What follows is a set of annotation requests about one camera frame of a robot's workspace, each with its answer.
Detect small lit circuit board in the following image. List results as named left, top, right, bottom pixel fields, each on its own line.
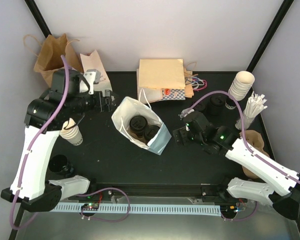
left=81, top=203, right=100, bottom=211

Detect brown pulp cup carrier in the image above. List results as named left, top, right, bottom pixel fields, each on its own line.
left=127, top=131, right=148, bottom=146

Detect right stack black lids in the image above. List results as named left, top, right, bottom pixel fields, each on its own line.
left=207, top=95, right=226, bottom=116

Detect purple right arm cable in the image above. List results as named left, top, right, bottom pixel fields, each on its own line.
left=184, top=90, right=300, bottom=222

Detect brown kraft paper bag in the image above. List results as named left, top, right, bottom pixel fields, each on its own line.
left=23, top=33, right=84, bottom=87

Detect flat tan paper bag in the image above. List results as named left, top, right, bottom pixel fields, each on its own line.
left=138, top=59, right=185, bottom=90

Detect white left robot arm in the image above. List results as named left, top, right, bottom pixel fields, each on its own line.
left=0, top=69, right=117, bottom=213

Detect paper cup near left arm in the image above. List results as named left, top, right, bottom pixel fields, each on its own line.
left=59, top=118, right=83, bottom=146

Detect black right frame post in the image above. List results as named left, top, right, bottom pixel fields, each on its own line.
left=246, top=0, right=294, bottom=73

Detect pink cream paper bag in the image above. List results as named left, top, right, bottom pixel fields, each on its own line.
left=80, top=50, right=113, bottom=94

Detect light blue slotted cable duct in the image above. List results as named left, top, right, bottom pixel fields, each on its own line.
left=52, top=202, right=221, bottom=217

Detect light blue paper bag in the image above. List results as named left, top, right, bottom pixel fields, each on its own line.
left=111, top=89, right=172, bottom=155

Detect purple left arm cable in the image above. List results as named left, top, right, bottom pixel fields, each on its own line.
left=9, top=54, right=131, bottom=230

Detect flat bags with coloured handles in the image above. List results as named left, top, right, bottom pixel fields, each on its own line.
left=183, top=61, right=208, bottom=98

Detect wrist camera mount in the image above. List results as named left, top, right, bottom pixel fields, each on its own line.
left=179, top=108, right=195, bottom=132
left=79, top=69, right=101, bottom=95

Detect black frame post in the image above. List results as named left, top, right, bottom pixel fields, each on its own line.
left=246, top=0, right=294, bottom=73
left=24, top=0, right=52, bottom=38

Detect stack of white paper cups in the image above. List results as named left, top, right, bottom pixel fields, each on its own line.
left=228, top=71, right=255, bottom=102

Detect black left frame post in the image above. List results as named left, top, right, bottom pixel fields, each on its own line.
left=24, top=0, right=52, bottom=38

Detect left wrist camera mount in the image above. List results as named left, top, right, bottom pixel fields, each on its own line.
left=79, top=69, right=101, bottom=95

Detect single black cup lid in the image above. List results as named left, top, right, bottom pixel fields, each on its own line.
left=143, top=125, right=160, bottom=141

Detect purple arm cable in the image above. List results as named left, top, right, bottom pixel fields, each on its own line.
left=9, top=54, right=131, bottom=230
left=184, top=90, right=300, bottom=222

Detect bundle of white straws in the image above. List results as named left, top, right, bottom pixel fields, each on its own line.
left=235, top=92, right=267, bottom=130

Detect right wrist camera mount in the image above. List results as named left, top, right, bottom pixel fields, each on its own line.
left=179, top=108, right=195, bottom=132

